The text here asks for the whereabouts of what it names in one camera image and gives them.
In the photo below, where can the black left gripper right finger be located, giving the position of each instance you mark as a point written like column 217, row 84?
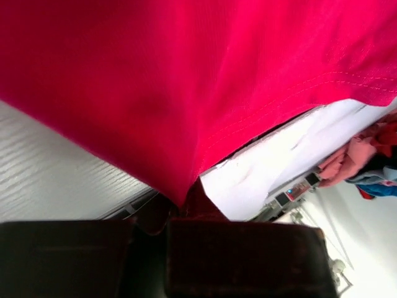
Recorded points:
column 198, row 205

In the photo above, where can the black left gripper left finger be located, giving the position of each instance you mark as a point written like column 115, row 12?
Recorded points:
column 153, row 216

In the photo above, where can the red t shirt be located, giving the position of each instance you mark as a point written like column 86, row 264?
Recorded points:
column 165, row 89

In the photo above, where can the pile of colourful clothes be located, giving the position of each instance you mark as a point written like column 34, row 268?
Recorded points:
column 367, row 161

